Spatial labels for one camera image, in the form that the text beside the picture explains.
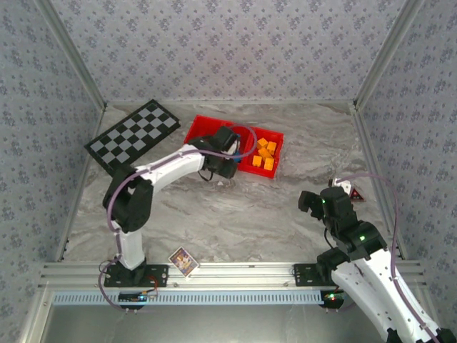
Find red three-compartment tray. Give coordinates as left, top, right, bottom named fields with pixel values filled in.
left=184, top=114, right=285, bottom=179

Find black grey checkerboard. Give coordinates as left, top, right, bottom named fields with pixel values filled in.
left=84, top=99, right=181, bottom=179

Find right controller board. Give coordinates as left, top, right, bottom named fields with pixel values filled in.
left=322, top=289, right=349, bottom=307

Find controller board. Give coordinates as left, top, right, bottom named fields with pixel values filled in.
left=119, top=291, right=159, bottom=305
left=322, top=289, right=349, bottom=307

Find colourful playing card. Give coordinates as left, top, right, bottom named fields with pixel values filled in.
left=167, top=246, right=201, bottom=278

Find left controller board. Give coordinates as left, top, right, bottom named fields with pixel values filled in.
left=119, top=291, right=159, bottom=305

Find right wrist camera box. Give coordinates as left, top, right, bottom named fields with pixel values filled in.
left=330, top=177, right=353, bottom=196

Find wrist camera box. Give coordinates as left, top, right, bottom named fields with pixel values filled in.
left=214, top=125, right=241, bottom=156
left=330, top=177, right=353, bottom=196

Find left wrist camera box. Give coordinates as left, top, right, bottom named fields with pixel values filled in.
left=214, top=125, right=241, bottom=156

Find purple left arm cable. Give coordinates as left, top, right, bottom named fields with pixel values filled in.
left=98, top=124, right=258, bottom=312

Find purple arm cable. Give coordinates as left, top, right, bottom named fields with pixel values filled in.
left=98, top=124, right=258, bottom=312
left=331, top=173, right=442, bottom=343

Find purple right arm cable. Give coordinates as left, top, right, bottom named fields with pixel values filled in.
left=331, top=173, right=442, bottom=343

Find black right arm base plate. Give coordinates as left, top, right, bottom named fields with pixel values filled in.
left=293, top=263, right=335, bottom=287

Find aluminium side rail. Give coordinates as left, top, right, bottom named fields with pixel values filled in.
left=351, top=103, right=408, bottom=260
left=55, top=105, right=108, bottom=264

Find aluminium mounting rail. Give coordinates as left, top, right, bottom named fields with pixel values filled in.
left=37, top=262, right=428, bottom=289

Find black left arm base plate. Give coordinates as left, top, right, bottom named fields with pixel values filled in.
left=104, top=264, right=169, bottom=288

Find slotted grey cable duct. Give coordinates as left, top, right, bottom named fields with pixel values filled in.
left=52, top=289, right=326, bottom=307

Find aluminium frame post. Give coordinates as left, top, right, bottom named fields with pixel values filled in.
left=34, top=0, right=108, bottom=110
left=353, top=0, right=428, bottom=110

